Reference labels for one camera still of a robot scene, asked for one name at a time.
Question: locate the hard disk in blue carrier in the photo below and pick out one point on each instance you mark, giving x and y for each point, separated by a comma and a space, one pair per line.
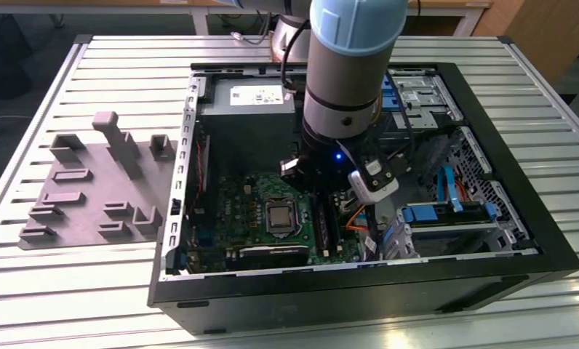
420, 214

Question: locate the black open PC case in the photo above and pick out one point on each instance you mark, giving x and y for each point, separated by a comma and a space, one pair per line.
318, 301

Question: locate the white framed wooden desk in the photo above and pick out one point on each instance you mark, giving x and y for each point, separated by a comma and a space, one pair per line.
471, 22

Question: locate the green motherboard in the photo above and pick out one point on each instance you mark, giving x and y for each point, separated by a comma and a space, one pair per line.
236, 189

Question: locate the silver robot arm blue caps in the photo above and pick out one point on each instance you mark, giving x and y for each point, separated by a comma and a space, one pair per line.
348, 83

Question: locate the blue expansion slot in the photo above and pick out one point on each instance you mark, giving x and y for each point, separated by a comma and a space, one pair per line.
205, 236

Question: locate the black graphics card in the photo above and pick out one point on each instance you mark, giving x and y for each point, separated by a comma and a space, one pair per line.
270, 254

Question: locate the grey parts rack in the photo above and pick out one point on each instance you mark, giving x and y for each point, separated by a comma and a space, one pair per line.
101, 171

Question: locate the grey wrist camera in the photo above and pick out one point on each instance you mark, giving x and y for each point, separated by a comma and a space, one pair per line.
375, 189

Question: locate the wooden cabinet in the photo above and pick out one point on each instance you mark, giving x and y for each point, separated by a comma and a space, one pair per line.
547, 36

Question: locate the metal disk bay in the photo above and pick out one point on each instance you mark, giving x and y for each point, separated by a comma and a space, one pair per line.
464, 228

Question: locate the grey power supply unit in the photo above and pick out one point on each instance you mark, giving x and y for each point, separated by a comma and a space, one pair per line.
241, 134

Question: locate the blue drive bay bracket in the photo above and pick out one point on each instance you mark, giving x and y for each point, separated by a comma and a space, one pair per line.
392, 103

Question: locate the metal drive cage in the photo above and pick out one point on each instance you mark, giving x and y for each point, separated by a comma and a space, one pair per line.
425, 120

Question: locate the silver CPU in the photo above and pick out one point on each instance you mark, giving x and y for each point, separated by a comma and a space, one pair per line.
281, 217

